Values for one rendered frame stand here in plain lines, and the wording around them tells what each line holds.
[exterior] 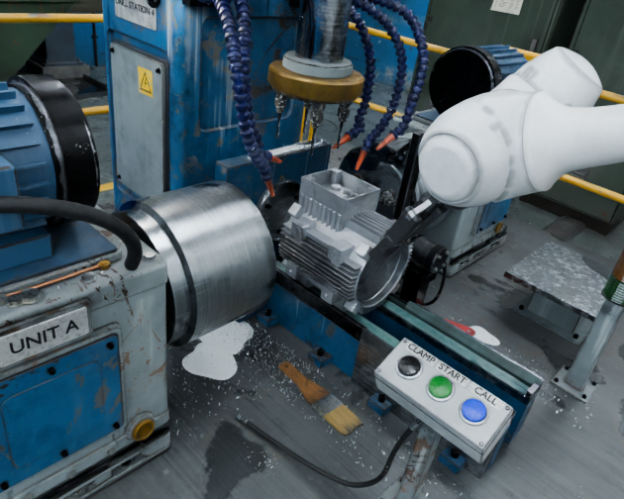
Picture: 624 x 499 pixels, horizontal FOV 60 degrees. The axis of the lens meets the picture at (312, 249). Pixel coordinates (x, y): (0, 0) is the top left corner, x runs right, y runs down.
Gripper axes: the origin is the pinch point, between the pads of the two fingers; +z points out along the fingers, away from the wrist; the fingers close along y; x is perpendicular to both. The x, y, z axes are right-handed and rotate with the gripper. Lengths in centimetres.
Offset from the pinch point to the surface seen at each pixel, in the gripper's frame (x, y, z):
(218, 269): -9.8, 27.1, 6.3
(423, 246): 1.2, -17.8, 6.8
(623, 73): -44, -323, 32
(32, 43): -344, -109, 267
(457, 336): 19.4, -12.4, 9.2
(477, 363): 25.3, -9.5, 6.7
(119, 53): -66, 12, 17
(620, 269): 26.1, -33.5, -14.0
